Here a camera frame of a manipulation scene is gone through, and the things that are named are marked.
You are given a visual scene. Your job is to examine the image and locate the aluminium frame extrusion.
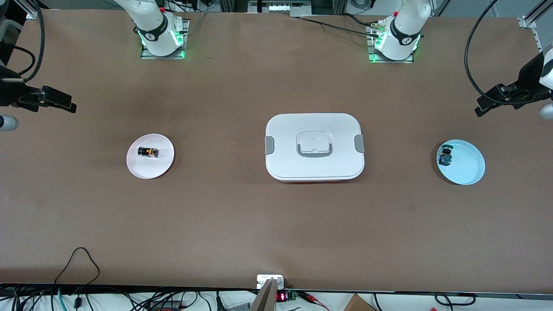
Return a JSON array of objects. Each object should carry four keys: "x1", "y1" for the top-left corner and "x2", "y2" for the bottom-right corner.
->
[
  {"x1": 524, "y1": 0, "x2": 553, "y2": 23},
  {"x1": 17, "y1": 0, "x2": 40, "y2": 20}
]

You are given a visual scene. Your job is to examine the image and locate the green and blue switch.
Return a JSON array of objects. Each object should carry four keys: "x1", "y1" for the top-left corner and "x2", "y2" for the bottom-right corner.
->
[{"x1": 438, "y1": 146, "x2": 454, "y2": 168}]

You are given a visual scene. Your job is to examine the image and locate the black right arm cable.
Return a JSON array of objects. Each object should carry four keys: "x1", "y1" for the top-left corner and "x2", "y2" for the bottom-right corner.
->
[{"x1": 0, "y1": 0, "x2": 44, "y2": 83}]

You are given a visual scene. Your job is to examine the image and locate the perforated aluminium bracket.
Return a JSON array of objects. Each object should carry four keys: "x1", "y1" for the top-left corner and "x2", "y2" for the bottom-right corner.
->
[{"x1": 518, "y1": 16, "x2": 544, "y2": 54}]

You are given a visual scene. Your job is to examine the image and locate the pink round plate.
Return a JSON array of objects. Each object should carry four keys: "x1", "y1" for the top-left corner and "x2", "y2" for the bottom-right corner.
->
[{"x1": 126, "y1": 133, "x2": 175, "y2": 180}]

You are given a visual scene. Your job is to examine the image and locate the white power socket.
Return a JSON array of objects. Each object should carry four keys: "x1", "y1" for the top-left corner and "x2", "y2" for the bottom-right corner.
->
[{"x1": 257, "y1": 275, "x2": 285, "y2": 289}]

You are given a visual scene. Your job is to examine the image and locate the brown cardboard piece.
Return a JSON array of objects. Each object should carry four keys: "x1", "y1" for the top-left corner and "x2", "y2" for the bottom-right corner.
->
[{"x1": 343, "y1": 294, "x2": 376, "y2": 311}]

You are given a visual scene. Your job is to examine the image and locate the light blue round plate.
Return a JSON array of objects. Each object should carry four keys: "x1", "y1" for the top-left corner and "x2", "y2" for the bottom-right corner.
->
[{"x1": 436, "y1": 139, "x2": 486, "y2": 186}]

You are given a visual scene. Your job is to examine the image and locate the red and black probe wires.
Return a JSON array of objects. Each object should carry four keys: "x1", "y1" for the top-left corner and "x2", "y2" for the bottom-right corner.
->
[{"x1": 298, "y1": 291, "x2": 330, "y2": 311}]

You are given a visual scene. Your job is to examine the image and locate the black coiled cable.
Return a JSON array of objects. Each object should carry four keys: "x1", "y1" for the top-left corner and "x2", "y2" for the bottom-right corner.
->
[{"x1": 434, "y1": 292, "x2": 477, "y2": 306}]

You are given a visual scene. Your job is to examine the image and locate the black cable across table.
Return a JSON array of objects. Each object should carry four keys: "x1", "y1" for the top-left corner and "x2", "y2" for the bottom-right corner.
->
[{"x1": 292, "y1": 13, "x2": 383, "y2": 37}]

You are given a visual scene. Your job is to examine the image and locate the grey aluminium profile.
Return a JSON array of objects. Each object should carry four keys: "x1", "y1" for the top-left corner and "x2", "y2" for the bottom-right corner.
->
[{"x1": 248, "y1": 278, "x2": 278, "y2": 311}]

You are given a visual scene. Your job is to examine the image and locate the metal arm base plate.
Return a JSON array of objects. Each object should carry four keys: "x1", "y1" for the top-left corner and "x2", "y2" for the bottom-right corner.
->
[
  {"x1": 140, "y1": 19, "x2": 191, "y2": 60},
  {"x1": 367, "y1": 22, "x2": 415, "y2": 64}
]

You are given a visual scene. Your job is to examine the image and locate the control box with lights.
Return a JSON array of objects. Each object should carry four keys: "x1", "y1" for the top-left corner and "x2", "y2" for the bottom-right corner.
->
[{"x1": 248, "y1": 0, "x2": 311, "y2": 14}]

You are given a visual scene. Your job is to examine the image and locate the white lunch box grey latches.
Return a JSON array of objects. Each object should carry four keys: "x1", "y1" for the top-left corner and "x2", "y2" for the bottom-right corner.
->
[{"x1": 264, "y1": 113, "x2": 365, "y2": 183}]

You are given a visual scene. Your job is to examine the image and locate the thin black looped cable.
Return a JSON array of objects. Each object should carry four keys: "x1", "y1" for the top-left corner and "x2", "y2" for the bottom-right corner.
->
[{"x1": 54, "y1": 247, "x2": 101, "y2": 286}]

